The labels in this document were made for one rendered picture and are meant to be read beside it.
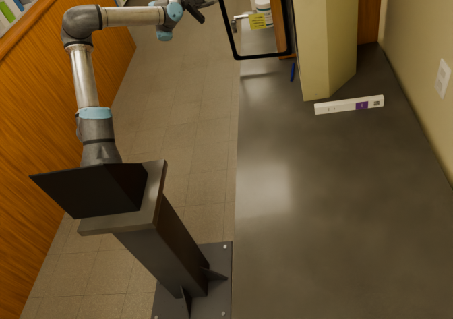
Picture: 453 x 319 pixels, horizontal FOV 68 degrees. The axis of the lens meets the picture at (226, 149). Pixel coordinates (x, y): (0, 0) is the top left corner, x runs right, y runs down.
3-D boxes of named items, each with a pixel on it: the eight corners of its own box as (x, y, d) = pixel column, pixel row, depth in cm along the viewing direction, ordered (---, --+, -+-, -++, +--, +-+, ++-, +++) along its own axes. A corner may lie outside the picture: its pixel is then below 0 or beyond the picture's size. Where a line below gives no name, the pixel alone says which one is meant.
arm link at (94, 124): (83, 139, 120) (79, 102, 121) (79, 145, 132) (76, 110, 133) (118, 137, 126) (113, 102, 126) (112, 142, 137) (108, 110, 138)
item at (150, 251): (149, 326, 194) (56, 257, 130) (162, 249, 227) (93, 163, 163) (231, 322, 184) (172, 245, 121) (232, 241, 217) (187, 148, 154)
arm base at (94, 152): (71, 170, 123) (68, 143, 123) (99, 168, 137) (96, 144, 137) (104, 164, 118) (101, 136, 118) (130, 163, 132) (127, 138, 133)
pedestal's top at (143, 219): (81, 237, 134) (76, 231, 132) (103, 174, 156) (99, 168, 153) (156, 228, 128) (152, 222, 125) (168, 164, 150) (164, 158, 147)
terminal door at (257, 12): (292, 54, 168) (282, -28, 140) (234, 61, 178) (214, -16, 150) (292, 54, 168) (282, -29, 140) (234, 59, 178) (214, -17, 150)
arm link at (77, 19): (59, -4, 123) (181, -4, 147) (58, 10, 133) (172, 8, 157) (67, 26, 123) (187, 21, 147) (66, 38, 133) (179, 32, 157)
